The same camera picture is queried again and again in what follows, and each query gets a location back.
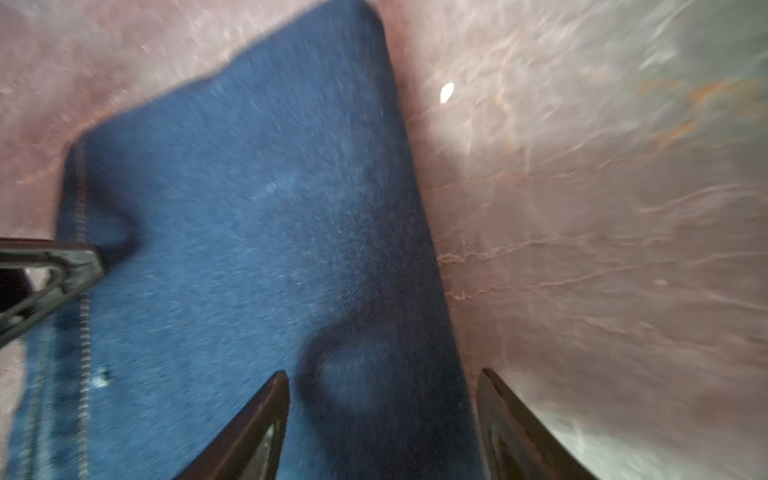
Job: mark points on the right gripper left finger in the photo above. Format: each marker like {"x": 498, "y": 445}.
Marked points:
{"x": 249, "y": 447}

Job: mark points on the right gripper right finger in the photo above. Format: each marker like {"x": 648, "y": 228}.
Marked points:
{"x": 516, "y": 444}

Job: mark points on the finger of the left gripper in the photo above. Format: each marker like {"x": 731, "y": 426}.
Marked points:
{"x": 39, "y": 277}

